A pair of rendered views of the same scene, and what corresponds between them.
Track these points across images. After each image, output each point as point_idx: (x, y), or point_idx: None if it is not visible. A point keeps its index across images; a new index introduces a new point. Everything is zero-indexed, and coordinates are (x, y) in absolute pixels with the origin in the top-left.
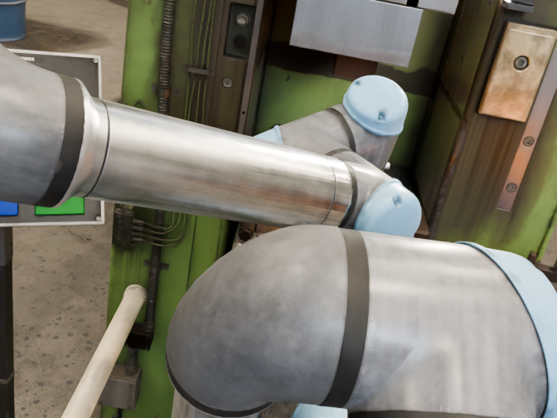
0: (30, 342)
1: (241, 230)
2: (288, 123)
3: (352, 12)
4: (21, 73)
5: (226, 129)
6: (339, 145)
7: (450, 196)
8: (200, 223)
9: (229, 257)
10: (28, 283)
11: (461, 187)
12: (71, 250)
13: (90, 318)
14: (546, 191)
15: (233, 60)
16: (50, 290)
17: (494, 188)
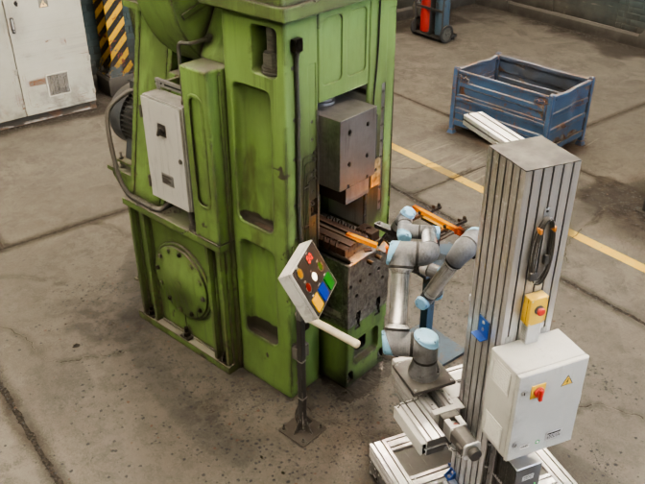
0: (194, 396)
1: (348, 261)
2: (401, 227)
3: (356, 187)
4: (433, 243)
5: (314, 237)
6: (417, 225)
7: (367, 214)
8: None
9: (458, 248)
10: (143, 384)
11: (369, 210)
12: (126, 361)
13: (192, 371)
14: (385, 196)
15: (313, 216)
16: (156, 378)
17: (375, 205)
